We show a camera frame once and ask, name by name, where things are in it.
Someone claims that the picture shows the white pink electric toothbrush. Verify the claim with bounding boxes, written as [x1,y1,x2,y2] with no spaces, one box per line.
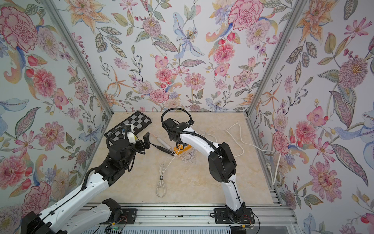
[150,132,172,150]

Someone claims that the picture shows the black electric toothbrush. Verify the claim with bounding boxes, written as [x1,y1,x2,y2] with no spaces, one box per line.
[151,143,174,156]

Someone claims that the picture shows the orange power strip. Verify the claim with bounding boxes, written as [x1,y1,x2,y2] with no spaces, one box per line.
[174,144,192,155]

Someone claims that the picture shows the pinkish white USB cable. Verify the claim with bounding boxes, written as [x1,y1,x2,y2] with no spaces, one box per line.
[181,133,218,164]

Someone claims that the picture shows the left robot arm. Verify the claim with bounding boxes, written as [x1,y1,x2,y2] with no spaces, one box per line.
[21,124,151,234]

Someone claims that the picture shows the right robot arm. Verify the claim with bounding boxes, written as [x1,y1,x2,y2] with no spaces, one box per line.
[161,108,246,223]

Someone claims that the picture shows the black white checkerboard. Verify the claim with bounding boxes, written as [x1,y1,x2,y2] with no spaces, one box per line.
[104,111,152,143]

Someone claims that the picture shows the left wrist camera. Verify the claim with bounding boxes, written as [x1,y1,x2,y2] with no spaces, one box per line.
[124,124,136,144]

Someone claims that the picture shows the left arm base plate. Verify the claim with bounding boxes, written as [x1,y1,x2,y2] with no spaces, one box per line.
[99,208,137,225]

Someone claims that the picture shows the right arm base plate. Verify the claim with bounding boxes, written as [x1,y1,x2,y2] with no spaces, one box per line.
[210,208,256,225]

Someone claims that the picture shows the white power strip cord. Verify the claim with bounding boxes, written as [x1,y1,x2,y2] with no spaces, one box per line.
[224,122,281,186]

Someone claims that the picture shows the aluminium front rail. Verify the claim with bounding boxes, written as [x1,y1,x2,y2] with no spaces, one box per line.
[77,203,301,234]

